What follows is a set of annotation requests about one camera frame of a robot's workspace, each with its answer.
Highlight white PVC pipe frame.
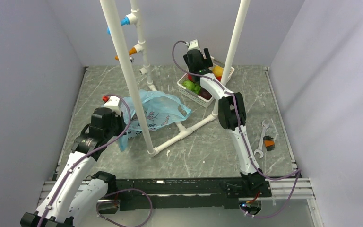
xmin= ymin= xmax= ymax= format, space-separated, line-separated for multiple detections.
xmin=100 ymin=0 xmax=250 ymax=157

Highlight green fake grapes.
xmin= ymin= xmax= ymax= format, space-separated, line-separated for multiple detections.
xmin=192 ymin=84 xmax=201 ymax=95

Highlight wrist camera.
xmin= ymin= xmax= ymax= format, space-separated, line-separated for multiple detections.
xmin=102 ymin=95 xmax=122 ymax=116
xmin=187 ymin=39 xmax=201 ymax=52

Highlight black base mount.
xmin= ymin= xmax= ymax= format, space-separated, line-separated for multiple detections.
xmin=97 ymin=177 xmax=272 ymax=214

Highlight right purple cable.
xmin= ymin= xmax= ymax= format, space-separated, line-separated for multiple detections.
xmin=172 ymin=40 xmax=302 ymax=219

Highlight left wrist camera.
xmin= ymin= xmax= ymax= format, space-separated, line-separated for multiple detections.
xmin=102 ymin=95 xmax=122 ymax=116

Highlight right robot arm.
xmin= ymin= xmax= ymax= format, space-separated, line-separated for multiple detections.
xmin=183 ymin=47 xmax=271 ymax=197

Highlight blue plastic bag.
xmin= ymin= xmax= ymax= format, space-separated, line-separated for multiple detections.
xmin=118 ymin=89 xmax=192 ymax=151

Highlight metal wrench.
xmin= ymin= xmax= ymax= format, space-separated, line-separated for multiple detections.
xmin=254 ymin=120 xmax=270 ymax=159

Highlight blue toy faucet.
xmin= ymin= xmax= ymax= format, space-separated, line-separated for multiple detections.
xmin=106 ymin=16 xmax=130 ymax=35

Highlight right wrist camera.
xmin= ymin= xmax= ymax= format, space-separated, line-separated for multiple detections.
xmin=187 ymin=39 xmax=201 ymax=52

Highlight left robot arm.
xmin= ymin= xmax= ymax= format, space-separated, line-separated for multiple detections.
xmin=20 ymin=105 xmax=126 ymax=227

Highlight yellow fake lemon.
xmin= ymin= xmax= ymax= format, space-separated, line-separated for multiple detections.
xmin=212 ymin=66 xmax=224 ymax=78

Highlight dark fake avocado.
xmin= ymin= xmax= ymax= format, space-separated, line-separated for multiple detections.
xmin=199 ymin=88 xmax=212 ymax=100

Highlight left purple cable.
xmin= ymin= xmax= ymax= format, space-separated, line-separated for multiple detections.
xmin=35 ymin=94 xmax=154 ymax=227

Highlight green fake fruit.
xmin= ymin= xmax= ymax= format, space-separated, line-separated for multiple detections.
xmin=182 ymin=80 xmax=196 ymax=91

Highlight white plastic basket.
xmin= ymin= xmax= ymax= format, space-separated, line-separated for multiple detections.
xmin=177 ymin=55 xmax=235 ymax=108

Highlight purple cable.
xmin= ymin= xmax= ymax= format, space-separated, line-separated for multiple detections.
xmin=35 ymin=94 xmax=154 ymax=227
xmin=172 ymin=40 xmax=302 ymax=219

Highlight orange toy faucet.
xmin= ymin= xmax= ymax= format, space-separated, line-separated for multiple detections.
xmin=115 ymin=47 xmax=138 ymax=61

